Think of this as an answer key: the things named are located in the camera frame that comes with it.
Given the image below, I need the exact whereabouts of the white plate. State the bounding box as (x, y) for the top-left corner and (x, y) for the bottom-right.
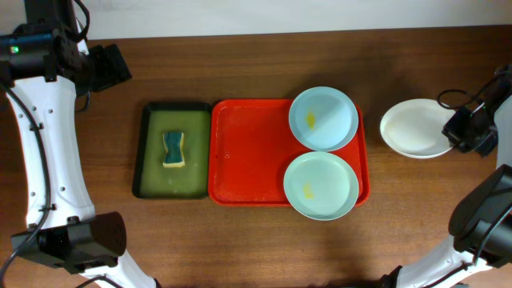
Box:
(380, 98), (455, 159)

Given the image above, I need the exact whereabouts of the green yellow sponge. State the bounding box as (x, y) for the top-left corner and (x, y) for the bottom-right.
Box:
(162, 131), (186, 168)

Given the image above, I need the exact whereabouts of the light blue plate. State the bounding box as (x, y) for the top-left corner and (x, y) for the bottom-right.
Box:
(288, 86), (359, 152)

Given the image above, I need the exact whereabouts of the light green plate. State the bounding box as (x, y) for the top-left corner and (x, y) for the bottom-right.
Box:
(283, 151), (359, 221)

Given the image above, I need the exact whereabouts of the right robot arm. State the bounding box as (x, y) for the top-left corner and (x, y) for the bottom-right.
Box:
(376, 98), (511, 288)

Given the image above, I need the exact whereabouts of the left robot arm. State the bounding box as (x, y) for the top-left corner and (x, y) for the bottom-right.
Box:
(1, 23), (158, 287)

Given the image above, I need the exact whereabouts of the black tray with green liquid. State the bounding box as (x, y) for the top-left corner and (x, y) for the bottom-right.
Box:
(132, 102), (211, 199)

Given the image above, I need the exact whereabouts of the red plastic tray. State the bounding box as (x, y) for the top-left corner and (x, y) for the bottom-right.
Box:
(207, 98), (371, 208)

